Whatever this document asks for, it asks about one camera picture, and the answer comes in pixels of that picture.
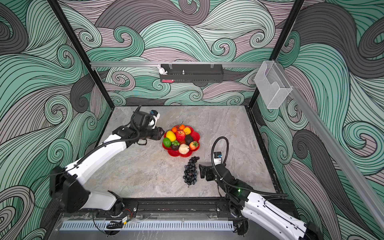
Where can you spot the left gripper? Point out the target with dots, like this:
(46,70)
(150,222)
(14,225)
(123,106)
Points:
(158,133)

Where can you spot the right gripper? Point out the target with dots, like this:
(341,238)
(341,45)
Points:
(210,171)

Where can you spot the green fake lime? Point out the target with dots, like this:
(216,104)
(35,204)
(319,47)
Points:
(167,143)

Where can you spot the yellow fake lemon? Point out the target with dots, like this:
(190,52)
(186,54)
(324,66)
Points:
(171,136)

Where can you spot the dark purple fake grapes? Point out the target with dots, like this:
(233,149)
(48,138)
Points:
(190,172)

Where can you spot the dark brown fake avocado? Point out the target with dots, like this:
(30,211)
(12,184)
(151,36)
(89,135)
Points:
(175,145)

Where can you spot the red fake wrinkled fruit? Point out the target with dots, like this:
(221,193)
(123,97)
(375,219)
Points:
(180,135)

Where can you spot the red fake strawberry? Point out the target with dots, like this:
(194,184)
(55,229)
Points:
(194,145)

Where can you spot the small yellow fake pear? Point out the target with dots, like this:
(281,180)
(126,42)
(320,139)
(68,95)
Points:
(187,130)

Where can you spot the cream fake pear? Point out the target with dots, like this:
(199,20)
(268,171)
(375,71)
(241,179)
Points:
(184,149)

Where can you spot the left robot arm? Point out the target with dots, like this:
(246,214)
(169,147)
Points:
(67,184)

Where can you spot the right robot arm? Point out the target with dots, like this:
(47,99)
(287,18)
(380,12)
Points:
(255,206)

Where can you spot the white rabbit figurine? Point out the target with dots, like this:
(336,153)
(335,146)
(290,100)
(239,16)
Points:
(162,71)

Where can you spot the black wall shelf tray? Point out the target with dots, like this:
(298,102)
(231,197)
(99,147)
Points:
(194,74)

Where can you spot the aluminium wall rail back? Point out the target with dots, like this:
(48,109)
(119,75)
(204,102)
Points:
(152,64)

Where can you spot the aluminium wall rail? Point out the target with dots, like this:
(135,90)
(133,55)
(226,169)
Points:
(152,64)
(363,188)

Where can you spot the white slotted cable duct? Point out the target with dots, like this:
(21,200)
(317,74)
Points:
(150,225)

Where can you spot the clear acrylic wall box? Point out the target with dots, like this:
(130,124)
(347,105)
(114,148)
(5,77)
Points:
(273,84)

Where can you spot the aluminium wall rail right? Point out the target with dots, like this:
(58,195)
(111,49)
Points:
(363,188)

